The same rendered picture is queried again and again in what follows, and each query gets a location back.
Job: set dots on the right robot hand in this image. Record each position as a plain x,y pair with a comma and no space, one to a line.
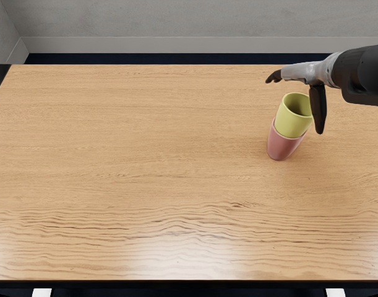
309,72

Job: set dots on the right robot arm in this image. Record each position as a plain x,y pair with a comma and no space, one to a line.
366,75

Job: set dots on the yellow-green cup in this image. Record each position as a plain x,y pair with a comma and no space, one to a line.
292,119

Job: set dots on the pink cup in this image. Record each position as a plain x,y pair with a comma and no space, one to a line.
280,147

